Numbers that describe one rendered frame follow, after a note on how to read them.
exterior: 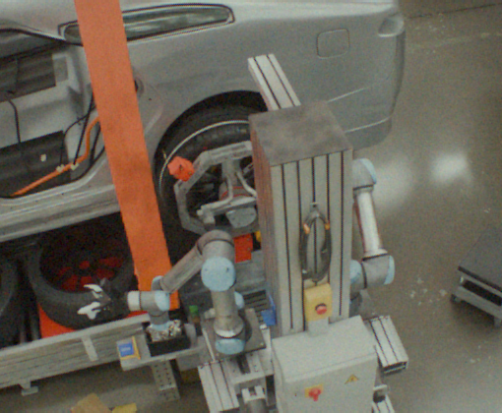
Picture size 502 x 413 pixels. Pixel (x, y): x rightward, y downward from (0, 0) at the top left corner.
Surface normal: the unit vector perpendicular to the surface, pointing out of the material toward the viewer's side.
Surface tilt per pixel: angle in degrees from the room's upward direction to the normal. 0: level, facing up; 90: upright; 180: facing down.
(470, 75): 0
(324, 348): 0
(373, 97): 90
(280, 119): 0
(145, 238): 90
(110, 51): 90
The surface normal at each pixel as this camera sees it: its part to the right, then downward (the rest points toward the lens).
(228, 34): 0.26, 0.53
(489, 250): -0.08, -0.71
